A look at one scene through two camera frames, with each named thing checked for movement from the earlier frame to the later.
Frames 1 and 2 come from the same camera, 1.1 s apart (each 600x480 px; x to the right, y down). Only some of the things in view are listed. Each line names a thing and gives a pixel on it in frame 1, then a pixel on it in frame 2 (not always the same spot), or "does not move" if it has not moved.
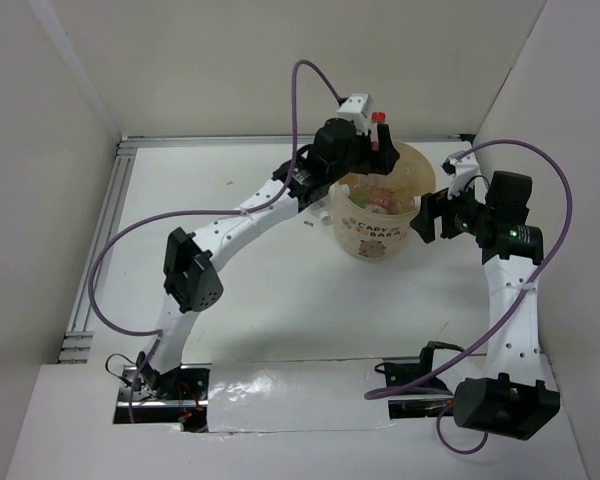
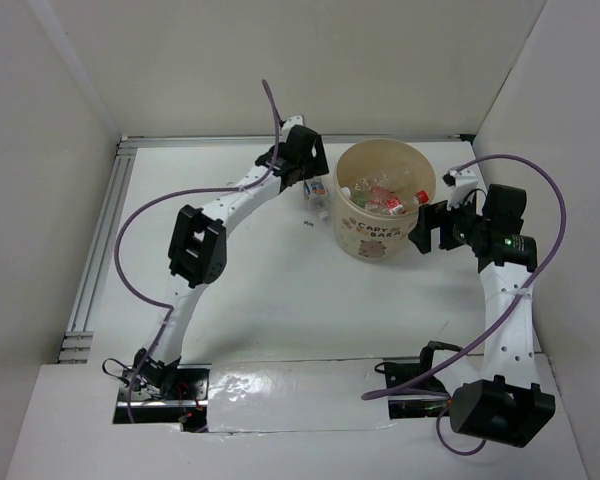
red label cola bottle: x=377 y=117 to x=397 y=205
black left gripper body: x=358 y=159 to x=313 y=165
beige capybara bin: x=374 y=211 does not move
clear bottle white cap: x=377 y=209 to x=386 y=182
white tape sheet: x=308 y=395 does not move
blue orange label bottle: x=320 y=209 does not move
